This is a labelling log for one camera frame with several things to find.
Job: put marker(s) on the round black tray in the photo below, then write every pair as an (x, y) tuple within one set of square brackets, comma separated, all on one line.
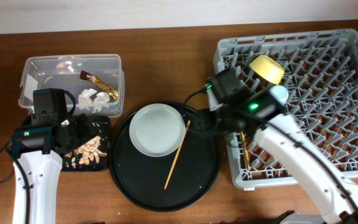
[(158, 163)]

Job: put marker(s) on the black rectangular tray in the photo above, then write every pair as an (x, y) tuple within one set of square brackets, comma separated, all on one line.
[(28, 149)]

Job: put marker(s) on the grey round plate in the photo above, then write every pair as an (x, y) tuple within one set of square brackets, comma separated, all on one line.
[(156, 130)]

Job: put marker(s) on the peanut shells and rice scraps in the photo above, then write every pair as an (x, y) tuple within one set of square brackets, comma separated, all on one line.
[(93, 155)]

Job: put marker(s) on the gold foil snack wrapper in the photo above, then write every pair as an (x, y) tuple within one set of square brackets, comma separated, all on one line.
[(89, 77)]

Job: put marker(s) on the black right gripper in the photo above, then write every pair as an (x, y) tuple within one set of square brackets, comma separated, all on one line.
[(209, 121)]

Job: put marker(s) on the clear plastic waste bin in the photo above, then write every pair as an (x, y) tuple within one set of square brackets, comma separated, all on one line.
[(63, 72)]

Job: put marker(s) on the grey dishwasher rack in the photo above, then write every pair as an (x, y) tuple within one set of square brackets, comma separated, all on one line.
[(321, 76)]

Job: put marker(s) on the white paper napkin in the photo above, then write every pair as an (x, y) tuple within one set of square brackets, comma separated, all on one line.
[(91, 99)]

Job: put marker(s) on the wooden chopstick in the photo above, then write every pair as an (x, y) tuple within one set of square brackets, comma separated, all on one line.
[(243, 137), (176, 156)]

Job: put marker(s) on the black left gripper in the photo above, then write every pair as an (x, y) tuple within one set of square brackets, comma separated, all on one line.
[(84, 127)]

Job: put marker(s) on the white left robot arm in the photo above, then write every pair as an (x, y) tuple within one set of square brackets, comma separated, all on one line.
[(36, 195)]

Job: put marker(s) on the yellow bowl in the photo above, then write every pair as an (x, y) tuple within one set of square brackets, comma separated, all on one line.
[(268, 69)]

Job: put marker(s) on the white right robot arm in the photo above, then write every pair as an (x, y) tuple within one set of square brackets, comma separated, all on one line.
[(262, 117)]

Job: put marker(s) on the blue plastic cup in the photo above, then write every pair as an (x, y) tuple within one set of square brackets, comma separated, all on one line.
[(280, 93)]

